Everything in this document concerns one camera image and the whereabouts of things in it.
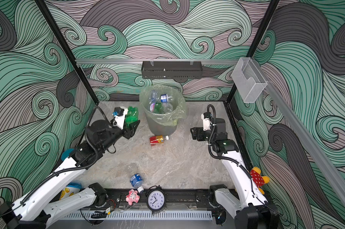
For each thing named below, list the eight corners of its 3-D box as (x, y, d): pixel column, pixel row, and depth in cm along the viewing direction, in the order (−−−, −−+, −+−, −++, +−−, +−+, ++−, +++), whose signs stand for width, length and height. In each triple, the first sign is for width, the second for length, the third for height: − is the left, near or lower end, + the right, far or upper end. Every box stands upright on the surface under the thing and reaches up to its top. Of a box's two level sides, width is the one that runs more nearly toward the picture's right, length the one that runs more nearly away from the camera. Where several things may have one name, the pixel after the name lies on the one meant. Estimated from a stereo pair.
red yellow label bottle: (150, 146, 95) (150, 143, 91) (150, 141, 98) (149, 137, 94) (169, 143, 97) (169, 139, 93) (168, 137, 100) (168, 133, 95)
